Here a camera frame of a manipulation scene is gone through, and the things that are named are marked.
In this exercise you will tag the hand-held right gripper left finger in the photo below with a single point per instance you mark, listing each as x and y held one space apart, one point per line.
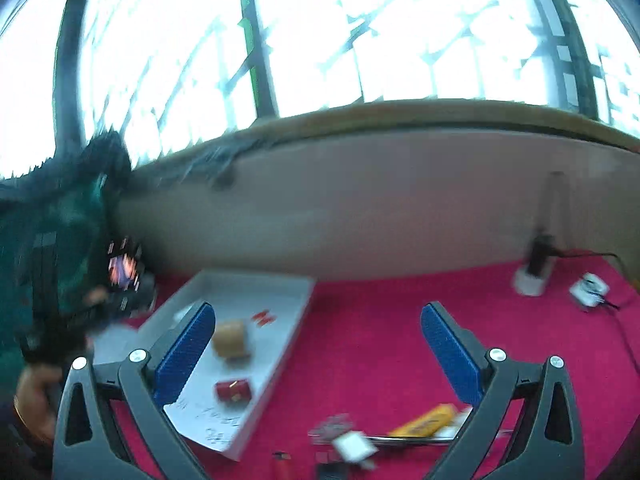
185 355

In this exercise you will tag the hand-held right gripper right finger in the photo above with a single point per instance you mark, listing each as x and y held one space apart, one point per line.
450 350

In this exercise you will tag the yellow lighter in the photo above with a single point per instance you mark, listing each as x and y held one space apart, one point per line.
422 422

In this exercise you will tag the white cardboard box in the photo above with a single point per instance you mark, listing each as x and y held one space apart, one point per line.
280 300

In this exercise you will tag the person's left hand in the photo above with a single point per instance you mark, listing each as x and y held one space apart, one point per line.
40 395

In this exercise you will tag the brown tape roll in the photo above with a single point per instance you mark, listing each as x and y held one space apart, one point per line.
231 340

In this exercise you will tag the small red box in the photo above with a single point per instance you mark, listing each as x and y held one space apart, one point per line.
233 391

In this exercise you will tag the dark green cloth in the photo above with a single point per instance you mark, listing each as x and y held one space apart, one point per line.
65 220

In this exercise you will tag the pink embossed table cloth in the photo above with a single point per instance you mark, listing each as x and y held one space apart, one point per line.
375 350

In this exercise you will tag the slim metal tool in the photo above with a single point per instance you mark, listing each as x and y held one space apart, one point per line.
405 441

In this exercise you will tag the black plastic bag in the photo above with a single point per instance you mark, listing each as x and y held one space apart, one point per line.
107 155

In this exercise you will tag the grey rag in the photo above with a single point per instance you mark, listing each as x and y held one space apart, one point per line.
215 172

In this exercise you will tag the black power adapter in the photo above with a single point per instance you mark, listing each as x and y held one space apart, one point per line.
541 255

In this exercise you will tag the small white square block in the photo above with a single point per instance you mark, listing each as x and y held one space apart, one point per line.
354 446

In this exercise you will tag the red lighter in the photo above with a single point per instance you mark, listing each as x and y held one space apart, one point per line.
281 466

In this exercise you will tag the white charging puck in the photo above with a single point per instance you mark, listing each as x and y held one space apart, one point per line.
589 290

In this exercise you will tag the small black item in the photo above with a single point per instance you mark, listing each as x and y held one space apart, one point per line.
331 469

